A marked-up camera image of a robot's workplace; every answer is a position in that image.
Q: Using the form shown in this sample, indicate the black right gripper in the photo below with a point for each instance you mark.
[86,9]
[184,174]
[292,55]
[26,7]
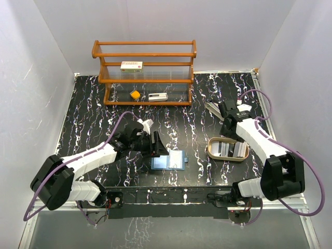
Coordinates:
[234,136]

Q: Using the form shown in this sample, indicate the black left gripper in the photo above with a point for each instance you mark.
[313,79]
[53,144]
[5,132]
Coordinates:
[160,149]

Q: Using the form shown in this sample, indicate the white printed credit card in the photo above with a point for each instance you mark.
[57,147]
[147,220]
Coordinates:
[176,159]

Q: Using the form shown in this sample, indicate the blue leather card holder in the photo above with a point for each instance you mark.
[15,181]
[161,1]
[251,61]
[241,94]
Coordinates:
[162,162]

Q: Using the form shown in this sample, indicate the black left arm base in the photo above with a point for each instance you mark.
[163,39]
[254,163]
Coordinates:
[111,201]

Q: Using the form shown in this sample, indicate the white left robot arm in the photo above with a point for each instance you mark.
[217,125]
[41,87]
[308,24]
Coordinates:
[57,181]

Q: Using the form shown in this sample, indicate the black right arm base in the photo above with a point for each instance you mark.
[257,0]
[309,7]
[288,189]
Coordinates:
[241,217]

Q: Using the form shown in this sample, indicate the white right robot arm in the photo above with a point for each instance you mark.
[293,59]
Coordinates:
[283,172]

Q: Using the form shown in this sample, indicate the stack of credit cards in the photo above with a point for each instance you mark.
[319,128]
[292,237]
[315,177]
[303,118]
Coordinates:
[223,149]

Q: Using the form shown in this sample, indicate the beige oval tray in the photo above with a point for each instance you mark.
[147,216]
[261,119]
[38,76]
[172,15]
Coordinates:
[227,140]

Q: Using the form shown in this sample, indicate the white grey stapler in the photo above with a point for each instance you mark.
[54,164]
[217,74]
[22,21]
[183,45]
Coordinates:
[158,97]

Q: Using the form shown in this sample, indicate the yellow square block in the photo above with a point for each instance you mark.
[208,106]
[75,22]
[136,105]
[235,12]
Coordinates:
[135,95]

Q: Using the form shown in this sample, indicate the brown wooden shelf rack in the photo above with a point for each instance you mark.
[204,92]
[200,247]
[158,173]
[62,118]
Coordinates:
[167,68]

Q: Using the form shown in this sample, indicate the white red paper box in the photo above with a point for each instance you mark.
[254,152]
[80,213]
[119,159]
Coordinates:
[131,66]

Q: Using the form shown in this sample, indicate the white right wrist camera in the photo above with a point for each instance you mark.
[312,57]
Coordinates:
[243,107]

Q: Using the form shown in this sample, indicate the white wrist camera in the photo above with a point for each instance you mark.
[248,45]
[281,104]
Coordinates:
[243,107]
[147,124]

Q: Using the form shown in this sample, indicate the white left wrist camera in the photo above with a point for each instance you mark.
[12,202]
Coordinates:
[147,124]

